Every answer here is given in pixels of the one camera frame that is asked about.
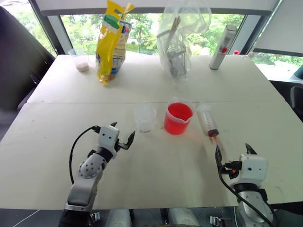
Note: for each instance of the wooden chopstick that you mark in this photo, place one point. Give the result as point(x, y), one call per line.
point(175, 30)
point(171, 35)

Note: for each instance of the clear cup with white grains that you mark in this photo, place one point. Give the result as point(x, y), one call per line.
point(82, 66)

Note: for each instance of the small metal buckle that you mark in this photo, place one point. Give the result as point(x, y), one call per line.
point(95, 216)
point(216, 221)

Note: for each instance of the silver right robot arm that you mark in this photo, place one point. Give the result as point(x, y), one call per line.
point(251, 204)

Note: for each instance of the white roller blind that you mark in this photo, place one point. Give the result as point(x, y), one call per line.
point(281, 28)
point(146, 6)

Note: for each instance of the dark green rounded object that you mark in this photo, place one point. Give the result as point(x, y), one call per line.
point(299, 73)

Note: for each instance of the small clear empty cup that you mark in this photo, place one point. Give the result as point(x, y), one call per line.
point(145, 127)

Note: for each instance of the small red capped bottle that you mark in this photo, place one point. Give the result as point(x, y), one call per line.
point(235, 52)

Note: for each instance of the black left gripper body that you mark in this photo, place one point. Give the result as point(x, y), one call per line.
point(119, 145)

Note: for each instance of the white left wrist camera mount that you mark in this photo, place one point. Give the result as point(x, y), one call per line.
point(109, 138)

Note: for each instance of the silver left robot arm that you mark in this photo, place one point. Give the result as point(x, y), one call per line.
point(88, 170)

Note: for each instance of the dark chair with armrest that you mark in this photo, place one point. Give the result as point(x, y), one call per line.
point(297, 99)

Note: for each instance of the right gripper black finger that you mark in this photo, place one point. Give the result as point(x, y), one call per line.
point(219, 157)
point(251, 151)

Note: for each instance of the clear plastic bag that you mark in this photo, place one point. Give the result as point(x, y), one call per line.
point(197, 19)

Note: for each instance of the beaker with red liquid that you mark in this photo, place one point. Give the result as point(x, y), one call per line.
point(176, 125)

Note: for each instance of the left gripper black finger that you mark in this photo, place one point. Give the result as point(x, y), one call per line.
point(114, 124)
point(130, 140)

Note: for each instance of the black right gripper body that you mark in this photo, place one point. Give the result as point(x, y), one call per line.
point(237, 166)

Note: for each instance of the large clear plastic syringe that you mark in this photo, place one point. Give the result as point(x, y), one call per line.
point(207, 118)

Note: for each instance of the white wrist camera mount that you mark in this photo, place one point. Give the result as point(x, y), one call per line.
point(109, 138)
point(254, 169)

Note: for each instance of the yellow snack bag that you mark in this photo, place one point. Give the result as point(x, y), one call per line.
point(106, 54)

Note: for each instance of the silver cylindrical tube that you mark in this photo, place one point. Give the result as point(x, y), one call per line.
point(219, 56)

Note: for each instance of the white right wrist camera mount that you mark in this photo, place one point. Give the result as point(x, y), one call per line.
point(254, 169)

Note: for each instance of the grey window frame post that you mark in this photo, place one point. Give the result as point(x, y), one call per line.
point(53, 30)
point(248, 33)

